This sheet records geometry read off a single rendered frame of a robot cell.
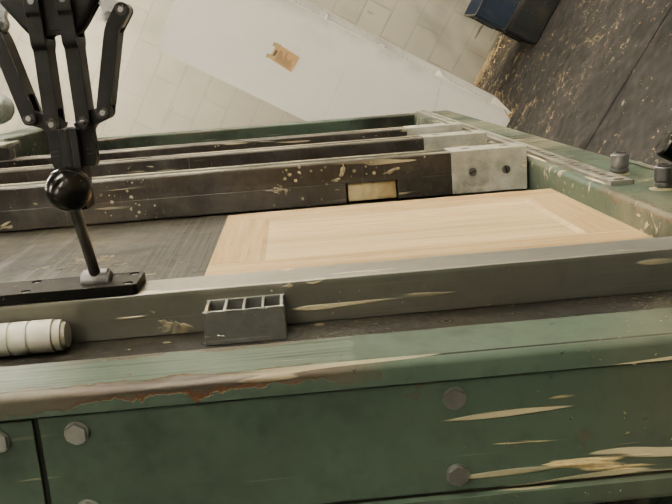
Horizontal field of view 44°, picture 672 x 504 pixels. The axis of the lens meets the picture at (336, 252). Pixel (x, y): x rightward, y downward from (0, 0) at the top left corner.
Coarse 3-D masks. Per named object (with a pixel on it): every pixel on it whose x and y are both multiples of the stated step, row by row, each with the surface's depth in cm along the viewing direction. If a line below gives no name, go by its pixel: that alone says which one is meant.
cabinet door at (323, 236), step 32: (512, 192) 124; (544, 192) 122; (256, 224) 114; (288, 224) 114; (320, 224) 112; (352, 224) 111; (384, 224) 109; (416, 224) 108; (448, 224) 106; (480, 224) 104; (512, 224) 103; (544, 224) 102; (576, 224) 99; (608, 224) 98; (224, 256) 96; (256, 256) 95; (288, 256) 95; (320, 256) 93; (352, 256) 91; (384, 256) 90; (416, 256) 89
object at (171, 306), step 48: (624, 240) 80; (144, 288) 76; (192, 288) 75; (240, 288) 74; (288, 288) 75; (336, 288) 75; (384, 288) 75; (432, 288) 75; (480, 288) 76; (528, 288) 76; (576, 288) 76; (624, 288) 76; (96, 336) 75; (144, 336) 75
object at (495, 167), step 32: (320, 160) 138; (352, 160) 134; (384, 160) 134; (416, 160) 135; (448, 160) 135; (480, 160) 135; (512, 160) 135; (0, 192) 132; (32, 192) 132; (96, 192) 133; (128, 192) 133; (160, 192) 133; (192, 192) 134; (224, 192) 134; (256, 192) 134; (288, 192) 135; (320, 192) 135; (416, 192) 136; (448, 192) 136; (0, 224) 133; (32, 224) 133; (64, 224) 134
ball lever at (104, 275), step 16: (64, 176) 68; (80, 176) 68; (48, 192) 68; (64, 192) 67; (80, 192) 68; (64, 208) 68; (80, 208) 69; (80, 224) 71; (80, 240) 72; (96, 272) 75; (112, 272) 77
